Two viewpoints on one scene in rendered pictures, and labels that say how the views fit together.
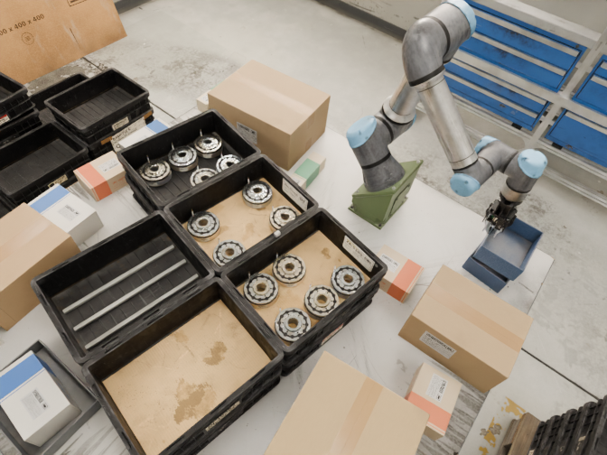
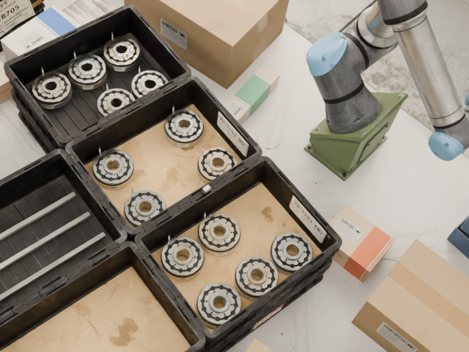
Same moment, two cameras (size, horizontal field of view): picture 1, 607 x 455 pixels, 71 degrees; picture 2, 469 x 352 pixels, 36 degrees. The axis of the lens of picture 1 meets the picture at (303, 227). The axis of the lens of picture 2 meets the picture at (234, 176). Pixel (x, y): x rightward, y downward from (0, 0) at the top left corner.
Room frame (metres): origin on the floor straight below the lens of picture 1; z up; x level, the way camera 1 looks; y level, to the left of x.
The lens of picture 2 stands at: (-0.10, 0.01, 2.42)
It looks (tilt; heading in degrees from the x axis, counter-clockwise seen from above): 60 degrees down; 1
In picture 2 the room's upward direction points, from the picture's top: 11 degrees clockwise
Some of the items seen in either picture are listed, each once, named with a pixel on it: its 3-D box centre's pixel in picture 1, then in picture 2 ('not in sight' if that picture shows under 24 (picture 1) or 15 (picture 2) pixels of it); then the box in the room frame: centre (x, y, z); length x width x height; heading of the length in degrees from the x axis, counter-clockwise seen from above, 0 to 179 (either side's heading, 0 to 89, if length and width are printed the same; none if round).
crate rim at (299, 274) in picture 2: (305, 273); (239, 242); (0.61, -0.02, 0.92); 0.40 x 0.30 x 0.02; 138
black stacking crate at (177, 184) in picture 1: (191, 165); (100, 83); (1.01, 0.42, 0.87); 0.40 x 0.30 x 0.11; 138
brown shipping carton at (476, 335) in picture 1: (462, 327); (433, 319); (0.57, -0.53, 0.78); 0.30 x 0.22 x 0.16; 60
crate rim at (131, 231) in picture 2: (243, 208); (165, 151); (0.81, 0.20, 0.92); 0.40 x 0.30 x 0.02; 138
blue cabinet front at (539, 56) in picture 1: (497, 67); not in sight; (2.35, -1.01, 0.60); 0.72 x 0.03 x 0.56; 58
